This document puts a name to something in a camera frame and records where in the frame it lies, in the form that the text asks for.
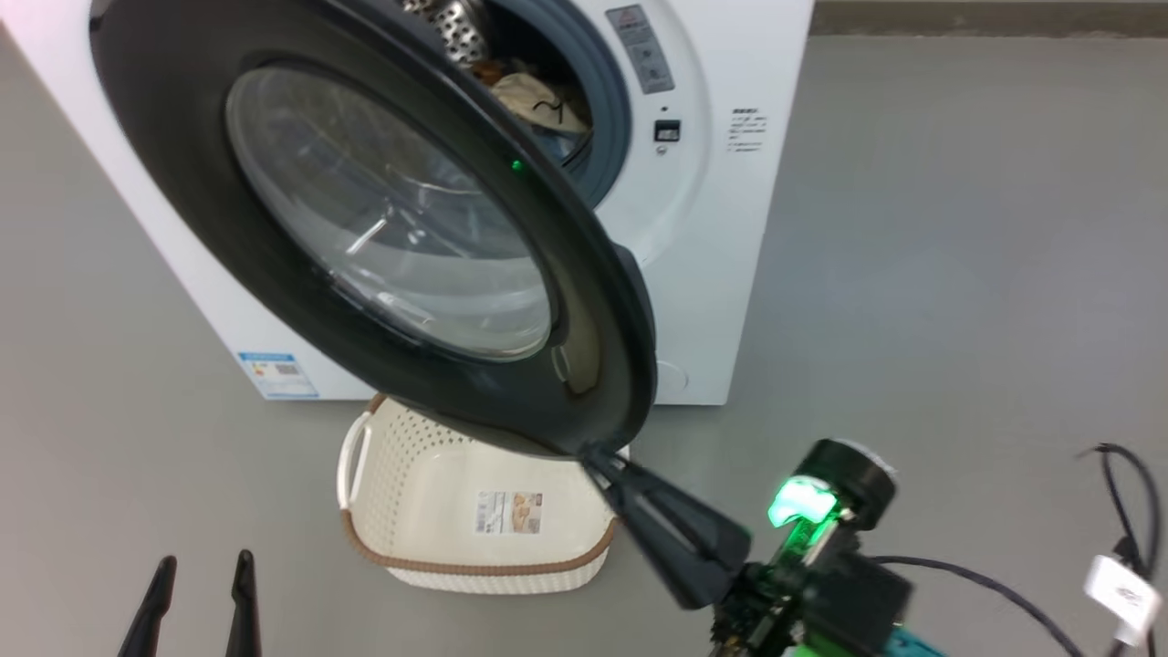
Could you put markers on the stainless steel washing machine drum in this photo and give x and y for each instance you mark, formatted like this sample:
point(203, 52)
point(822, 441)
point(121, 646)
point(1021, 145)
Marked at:
point(452, 27)

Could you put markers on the round white filter cover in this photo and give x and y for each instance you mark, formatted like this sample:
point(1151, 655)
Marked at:
point(673, 381)

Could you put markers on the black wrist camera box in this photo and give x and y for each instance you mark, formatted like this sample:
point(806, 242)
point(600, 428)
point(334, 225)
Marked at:
point(858, 598)

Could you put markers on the grey warning sticker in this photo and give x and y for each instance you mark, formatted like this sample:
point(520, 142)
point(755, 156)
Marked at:
point(641, 50)

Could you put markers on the white front-load washing machine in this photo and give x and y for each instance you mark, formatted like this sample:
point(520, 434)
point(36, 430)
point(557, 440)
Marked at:
point(730, 274)

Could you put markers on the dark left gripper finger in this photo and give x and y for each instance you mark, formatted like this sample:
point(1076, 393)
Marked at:
point(244, 611)
point(148, 616)

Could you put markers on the cream perforated laundry basket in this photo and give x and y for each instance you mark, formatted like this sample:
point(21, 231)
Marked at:
point(420, 511)

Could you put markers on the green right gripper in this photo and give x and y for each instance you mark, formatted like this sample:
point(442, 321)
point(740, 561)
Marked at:
point(757, 607)

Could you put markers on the grey rubber door gasket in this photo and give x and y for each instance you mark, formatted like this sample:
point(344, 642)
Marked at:
point(611, 119)

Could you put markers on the basket product label sticker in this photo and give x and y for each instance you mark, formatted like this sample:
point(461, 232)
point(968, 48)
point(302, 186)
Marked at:
point(508, 513)

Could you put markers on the cream white garment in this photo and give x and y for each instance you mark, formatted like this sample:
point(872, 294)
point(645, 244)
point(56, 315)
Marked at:
point(538, 100)

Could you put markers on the black round glass washer door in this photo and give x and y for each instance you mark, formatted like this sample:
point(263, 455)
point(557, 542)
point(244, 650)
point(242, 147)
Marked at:
point(182, 182)

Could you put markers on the blue energy label sticker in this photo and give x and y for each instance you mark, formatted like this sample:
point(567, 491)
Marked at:
point(278, 376)

